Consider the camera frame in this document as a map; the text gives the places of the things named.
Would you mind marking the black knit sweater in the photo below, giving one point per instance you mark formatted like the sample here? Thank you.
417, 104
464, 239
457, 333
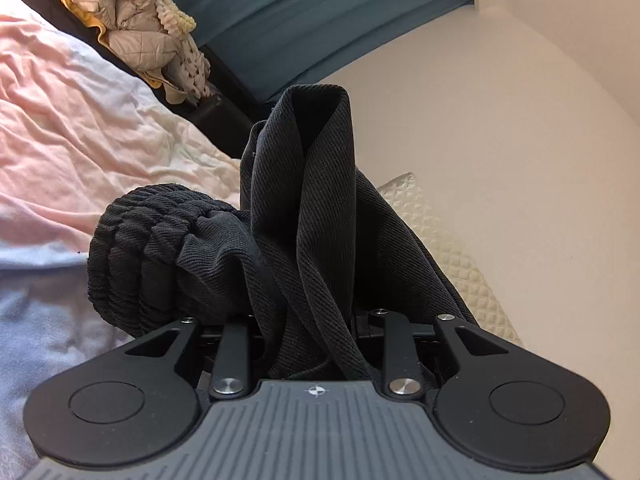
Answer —
310, 220

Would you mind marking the wide blue curtain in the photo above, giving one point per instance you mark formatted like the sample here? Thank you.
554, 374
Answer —
300, 10

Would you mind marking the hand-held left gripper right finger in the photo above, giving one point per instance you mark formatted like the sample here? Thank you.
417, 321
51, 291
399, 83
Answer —
400, 350

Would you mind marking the pastel bedsheet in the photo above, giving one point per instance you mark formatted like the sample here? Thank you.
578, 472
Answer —
75, 125

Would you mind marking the cream ruffled knit garment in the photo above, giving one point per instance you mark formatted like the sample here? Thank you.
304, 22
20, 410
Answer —
187, 65

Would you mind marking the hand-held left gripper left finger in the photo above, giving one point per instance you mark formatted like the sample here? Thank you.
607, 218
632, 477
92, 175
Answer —
235, 345

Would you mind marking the cream quilted pillow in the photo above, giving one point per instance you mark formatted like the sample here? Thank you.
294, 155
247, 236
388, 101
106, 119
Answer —
450, 240

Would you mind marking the beige quilted jacket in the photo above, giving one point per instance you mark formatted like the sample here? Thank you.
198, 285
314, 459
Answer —
135, 35

